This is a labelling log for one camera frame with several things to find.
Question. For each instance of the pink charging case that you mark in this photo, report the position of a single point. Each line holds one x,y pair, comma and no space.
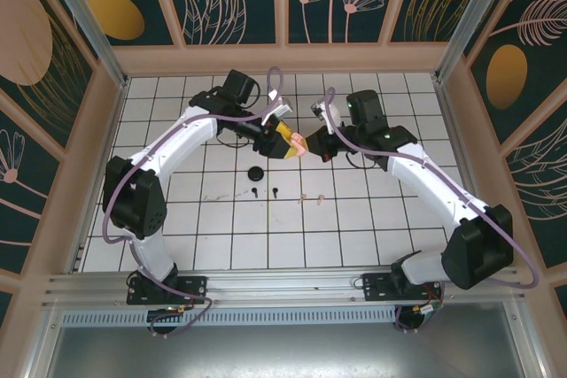
299,145

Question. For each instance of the black round charging case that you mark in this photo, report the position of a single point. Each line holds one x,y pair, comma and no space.
256,173

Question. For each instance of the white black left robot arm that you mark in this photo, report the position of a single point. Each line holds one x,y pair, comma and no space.
186,134

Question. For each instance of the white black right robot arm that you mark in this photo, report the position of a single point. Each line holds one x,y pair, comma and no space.
425,183

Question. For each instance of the grey metal sheet panel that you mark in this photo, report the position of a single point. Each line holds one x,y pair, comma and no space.
283,351

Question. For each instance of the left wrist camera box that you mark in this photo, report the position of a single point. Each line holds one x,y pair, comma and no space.
279,111

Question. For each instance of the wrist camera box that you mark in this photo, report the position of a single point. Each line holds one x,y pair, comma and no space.
279,111
332,117

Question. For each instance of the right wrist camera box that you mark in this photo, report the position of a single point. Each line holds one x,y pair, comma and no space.
332,117

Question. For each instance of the aluminium side rail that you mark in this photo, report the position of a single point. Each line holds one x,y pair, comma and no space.
110,130
453,130

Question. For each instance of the aluminium corner post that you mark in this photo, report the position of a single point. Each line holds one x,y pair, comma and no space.
87,19
467,19

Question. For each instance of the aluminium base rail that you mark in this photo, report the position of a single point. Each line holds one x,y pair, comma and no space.
283,289

